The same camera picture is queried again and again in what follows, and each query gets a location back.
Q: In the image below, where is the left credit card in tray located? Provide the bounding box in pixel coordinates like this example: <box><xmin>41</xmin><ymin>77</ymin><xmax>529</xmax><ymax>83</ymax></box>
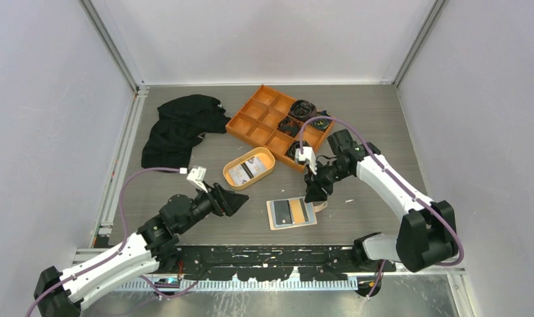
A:
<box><xmin>228</xmin><ymin>164</ymin><xmax>251</xmax><ymax>186</ymax></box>

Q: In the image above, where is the beige card holder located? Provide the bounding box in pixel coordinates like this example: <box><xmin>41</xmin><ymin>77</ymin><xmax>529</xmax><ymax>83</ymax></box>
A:
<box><xmin>266</xmin><ymin>196</ymin><xmax>327</xmax><ymax>230</ymax></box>

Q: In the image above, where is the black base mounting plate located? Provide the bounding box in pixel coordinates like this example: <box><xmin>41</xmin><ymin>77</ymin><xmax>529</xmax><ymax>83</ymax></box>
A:
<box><xmin>146</xmin><ymin>245</ymin><xmax>396</xmax><ymax>282</ymax></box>

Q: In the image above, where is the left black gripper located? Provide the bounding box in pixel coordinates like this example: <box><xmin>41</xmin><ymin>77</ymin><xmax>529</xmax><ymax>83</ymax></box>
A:
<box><xmin>178</xmin><ymin>180</ymin><xmax>248</xmax><ymax>234</ymax></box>

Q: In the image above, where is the right credit card in tray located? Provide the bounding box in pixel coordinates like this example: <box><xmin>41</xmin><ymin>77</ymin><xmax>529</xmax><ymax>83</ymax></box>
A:
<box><xmin>244</xmin><ymin>156</ymin><xmax>267</xmax><ymax>178</ymax></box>

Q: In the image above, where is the black VIP credit card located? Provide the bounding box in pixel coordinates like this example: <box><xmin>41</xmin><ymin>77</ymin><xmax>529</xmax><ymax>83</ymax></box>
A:
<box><xmin>273</xmin><ymin>200</ymin><xmax>293</xmax><ymax>226</ymax></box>

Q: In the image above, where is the dark brown rolled tie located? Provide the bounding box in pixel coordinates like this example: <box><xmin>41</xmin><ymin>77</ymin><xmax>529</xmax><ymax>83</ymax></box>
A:
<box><xmin>288</xmin><ymin>99</ymin><xmax>317</xmax><ymax>122</ymax></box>

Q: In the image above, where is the credit card in tray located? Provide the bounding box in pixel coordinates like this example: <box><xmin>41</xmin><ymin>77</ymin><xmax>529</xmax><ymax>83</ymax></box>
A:
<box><xmin>244</xmin><ymin>156</ymin><xmax>267</xmax><ymax>178</ymax></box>
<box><xmin>228</xmin><ymin>164</ymin><xmax>251</xmax><ymax>186</ymax></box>

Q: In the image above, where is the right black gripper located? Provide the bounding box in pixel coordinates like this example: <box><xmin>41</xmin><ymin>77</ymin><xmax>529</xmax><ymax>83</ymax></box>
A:
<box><xmin>304</xmin><ymin>159</ymin><xmax>351</xmax><ymax>203</ymax></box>

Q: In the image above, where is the green patterned rolled tie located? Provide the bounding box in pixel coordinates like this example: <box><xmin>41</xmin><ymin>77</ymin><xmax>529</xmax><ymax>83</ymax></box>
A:
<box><xmin>310</xmin><ymin>110</ymin><xmax>332</xmax><ymax>131</ymax></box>

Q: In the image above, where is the orange oval tray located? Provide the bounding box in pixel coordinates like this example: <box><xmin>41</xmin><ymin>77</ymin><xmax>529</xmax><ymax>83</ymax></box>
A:
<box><xmin>222</xmin><ymin>147</ymin><xmax>276</xmax><ymax>191</ymax></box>

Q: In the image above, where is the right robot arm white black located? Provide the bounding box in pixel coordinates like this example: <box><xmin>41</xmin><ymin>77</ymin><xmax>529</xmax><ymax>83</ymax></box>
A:
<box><xmin>294</xmin><ymin>129</ymin><xmax>462</xmax><ymax>272</ymax></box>

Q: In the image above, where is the aluminium front frame rail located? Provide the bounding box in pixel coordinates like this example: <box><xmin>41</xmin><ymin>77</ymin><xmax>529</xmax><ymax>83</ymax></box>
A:
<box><xmin>67</xmin><ymin>247</ymin><xmax>467</xmax><ymax>293</ymax></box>

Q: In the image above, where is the orange compartment organizer box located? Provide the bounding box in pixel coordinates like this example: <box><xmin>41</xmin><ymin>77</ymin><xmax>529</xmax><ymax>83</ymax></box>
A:
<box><xmin>226</xmin><ymin>85</ymin><xmax>334</xmax><ymax>172</ymax></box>

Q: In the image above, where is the green yellow rolled tie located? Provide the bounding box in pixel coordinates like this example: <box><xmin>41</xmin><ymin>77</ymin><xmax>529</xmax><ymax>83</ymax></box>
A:
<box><xmin>285</xmin><ymin>141</ymin><xmax>300</xmax><ymax>160</ymax></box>

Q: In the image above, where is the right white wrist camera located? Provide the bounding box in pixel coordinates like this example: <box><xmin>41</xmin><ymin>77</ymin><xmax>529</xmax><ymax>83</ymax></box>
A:
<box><xmin>294</xmin><ymin>147</ymin><xmax>317</xmax><ymax>175</ymax></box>

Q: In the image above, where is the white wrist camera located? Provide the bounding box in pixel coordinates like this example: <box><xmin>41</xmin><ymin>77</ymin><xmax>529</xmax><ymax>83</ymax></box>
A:
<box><xmin>294</xmin><ymin>147</ymin><xmax>317</xmax><ymax>175</ymax></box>
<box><xmin>186</xmin><ymin>166</ymin><xmax>209</xmax><ymax>192</ymax></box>

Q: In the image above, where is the yellow credit card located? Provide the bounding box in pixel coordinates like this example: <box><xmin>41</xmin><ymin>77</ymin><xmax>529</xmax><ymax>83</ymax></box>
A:
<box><xmin>288</xmin><ymin>197</ymin><xmax>309</xmax><ymax>225</ymax></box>

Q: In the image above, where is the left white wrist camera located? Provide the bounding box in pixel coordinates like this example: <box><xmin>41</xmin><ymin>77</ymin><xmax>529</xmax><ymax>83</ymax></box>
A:
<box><xmin>186</xmin><ymin>166</ymin><xmax>209</xmax><ymax>192</ymax></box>

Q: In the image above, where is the black cloth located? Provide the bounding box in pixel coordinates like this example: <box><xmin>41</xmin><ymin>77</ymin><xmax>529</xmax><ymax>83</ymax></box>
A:
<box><xmin>141</xmin><ymin>94</ymin><xmax>231</xmax><ymax>168</ymax></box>

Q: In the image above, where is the dark red rolled tie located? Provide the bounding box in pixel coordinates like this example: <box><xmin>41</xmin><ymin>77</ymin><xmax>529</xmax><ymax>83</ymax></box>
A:
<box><xmin>277</xmin><ymin>116</ymin><xmax>300</xmax><ymax>137</ymax></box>

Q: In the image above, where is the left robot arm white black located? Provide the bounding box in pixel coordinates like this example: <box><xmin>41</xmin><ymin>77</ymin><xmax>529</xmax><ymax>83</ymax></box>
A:
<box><xmin>34</xmin><ymin>183</ymin><xmax>249</xmax><ymax>316</ymax></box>

